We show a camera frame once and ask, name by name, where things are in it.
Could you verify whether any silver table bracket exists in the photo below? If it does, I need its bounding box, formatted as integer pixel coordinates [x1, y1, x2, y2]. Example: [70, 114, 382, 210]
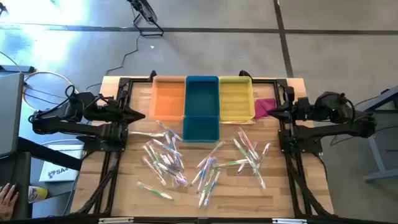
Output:
[98, 217, 134, 224]
[272, 218, 308, 224]

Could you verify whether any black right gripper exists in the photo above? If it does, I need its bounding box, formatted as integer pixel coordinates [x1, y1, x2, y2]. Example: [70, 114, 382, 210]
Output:
[267, 96, 315, 123]

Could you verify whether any orange plastic bin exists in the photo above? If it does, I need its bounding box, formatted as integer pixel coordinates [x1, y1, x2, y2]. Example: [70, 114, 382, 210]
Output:
[148, 75, 187, 121]

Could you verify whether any yellow white can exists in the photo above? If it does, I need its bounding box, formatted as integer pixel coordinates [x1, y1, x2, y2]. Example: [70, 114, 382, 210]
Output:
[27, 185, 49, 204]

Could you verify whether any orange wrapped toothbrush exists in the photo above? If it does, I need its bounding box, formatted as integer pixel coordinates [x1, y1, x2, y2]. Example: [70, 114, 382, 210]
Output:
[196, 141, 225, 169]

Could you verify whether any white wrapped toothbrush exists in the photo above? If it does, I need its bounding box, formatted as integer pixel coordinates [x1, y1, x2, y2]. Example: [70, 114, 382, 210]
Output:
[128, 131, 166, 138]

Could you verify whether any person's hand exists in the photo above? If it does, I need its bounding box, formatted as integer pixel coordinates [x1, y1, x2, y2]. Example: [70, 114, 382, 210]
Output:
[0, 183, 19, 221]

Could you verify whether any red toothbrush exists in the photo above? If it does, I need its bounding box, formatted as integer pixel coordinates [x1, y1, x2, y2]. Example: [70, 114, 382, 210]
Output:
[238, 127, 259, 160]
[142, 156, 168, 187]

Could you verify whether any black fan cable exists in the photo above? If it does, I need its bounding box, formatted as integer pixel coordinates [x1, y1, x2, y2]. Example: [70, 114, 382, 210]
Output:
[85, 34, 141, 91]

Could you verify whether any magenta cloth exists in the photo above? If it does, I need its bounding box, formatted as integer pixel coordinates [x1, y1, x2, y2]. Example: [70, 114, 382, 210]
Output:
[254, 98, 277, 119]

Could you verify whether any small teal plastic bin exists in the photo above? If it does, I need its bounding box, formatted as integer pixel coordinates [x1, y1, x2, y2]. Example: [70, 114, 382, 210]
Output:
[182, 116, 220, 143]

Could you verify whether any large teal plastic bin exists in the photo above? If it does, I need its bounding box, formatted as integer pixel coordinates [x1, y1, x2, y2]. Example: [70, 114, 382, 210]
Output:
[184, 75, 220, 118]

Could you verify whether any black floor cable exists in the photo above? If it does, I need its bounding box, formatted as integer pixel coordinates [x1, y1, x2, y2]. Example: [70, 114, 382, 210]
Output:
[329, 123, 398, 147]

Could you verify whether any workbench with blue legs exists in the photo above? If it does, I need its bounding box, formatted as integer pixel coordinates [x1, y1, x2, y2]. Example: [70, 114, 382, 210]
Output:
[362, 85, 398, 183]

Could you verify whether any yellow plastic bin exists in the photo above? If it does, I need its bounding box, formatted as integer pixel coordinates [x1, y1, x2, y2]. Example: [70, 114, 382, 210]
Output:
[218, 76, 256, 122]

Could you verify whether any black side desk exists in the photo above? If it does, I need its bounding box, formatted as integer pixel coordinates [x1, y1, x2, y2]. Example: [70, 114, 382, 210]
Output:
[0, 136, 83, 220]

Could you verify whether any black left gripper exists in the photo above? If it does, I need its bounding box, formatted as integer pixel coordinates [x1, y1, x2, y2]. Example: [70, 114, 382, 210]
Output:
[95, 99, 146, 125]

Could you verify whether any yellow floor cable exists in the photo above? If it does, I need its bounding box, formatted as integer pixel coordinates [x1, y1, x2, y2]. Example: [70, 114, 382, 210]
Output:
[21, 70, 78, 111]

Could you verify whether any white printed box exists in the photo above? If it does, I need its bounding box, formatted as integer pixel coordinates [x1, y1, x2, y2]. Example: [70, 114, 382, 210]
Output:
[39, 144, 85, 183]

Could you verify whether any black floor fan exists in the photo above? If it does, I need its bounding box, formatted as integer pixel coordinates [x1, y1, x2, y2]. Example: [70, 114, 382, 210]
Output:
[126, 0, 165, 37]

